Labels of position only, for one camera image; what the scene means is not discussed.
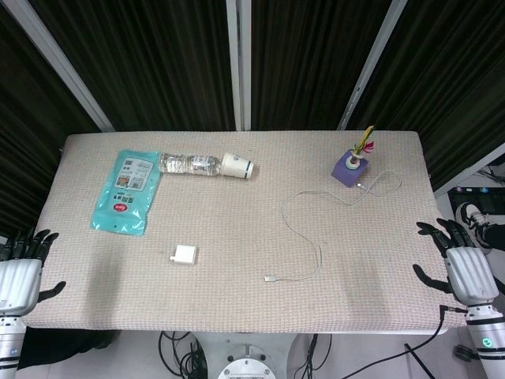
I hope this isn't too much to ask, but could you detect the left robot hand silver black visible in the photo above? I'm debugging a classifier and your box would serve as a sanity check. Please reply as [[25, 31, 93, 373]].
[[0, 227, 67, 317]]

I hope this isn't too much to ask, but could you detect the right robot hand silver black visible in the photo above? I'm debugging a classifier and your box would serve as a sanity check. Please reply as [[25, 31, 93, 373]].
[[412, 218, 499, 307]]

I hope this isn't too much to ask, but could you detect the white power adapter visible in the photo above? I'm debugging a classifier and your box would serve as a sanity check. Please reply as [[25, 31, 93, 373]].
[[168, 244, 200, 266]]

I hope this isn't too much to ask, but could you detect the white USB cable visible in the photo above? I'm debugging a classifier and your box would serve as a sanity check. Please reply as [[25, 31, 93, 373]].
[[263, 170, 403, 283]]

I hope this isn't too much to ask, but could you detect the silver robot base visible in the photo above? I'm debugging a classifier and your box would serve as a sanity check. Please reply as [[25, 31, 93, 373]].
[[216, 343, 277, 379]]

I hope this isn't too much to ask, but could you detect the black and white sneaker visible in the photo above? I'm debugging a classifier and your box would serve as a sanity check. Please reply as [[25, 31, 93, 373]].
[[455, 201, 494, 248]]

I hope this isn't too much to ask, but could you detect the dark computer monitor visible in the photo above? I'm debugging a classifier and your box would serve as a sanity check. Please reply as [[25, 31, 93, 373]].
[[449, 185, 505, 222]]

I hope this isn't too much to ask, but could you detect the teal wet wipes pack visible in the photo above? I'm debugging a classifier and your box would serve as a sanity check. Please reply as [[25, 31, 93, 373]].
[[90, 148, 163, 237]]

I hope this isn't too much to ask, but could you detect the purple foam block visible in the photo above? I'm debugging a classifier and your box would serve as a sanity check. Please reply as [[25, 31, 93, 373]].
[[331, 148, 370, 187]]

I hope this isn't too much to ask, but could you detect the clear plastic water bottle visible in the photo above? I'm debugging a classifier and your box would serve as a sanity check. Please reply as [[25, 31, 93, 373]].
[[158, 152, 224, 177]]

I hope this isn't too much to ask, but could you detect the beige waffle table cloth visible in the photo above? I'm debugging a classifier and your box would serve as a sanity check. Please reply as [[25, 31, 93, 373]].
[[19, 131, 469, 335]]

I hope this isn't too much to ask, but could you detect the white paper cup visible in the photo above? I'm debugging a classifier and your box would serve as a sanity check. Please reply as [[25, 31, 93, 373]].
[[219, 152, 256, 181]]

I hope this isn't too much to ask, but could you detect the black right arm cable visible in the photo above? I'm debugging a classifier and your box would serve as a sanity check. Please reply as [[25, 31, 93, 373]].
[[404, 303, 469, 379]]

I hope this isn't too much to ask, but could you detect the slanted aluminium frame post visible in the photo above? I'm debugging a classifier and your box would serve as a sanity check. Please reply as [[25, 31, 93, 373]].
[[337, 0, 410, 131], [0, 0, 115, 133]]

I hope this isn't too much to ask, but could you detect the upright aluminium frame post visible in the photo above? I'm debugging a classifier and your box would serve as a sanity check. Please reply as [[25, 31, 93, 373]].
[[225, 0, 253, 132]]

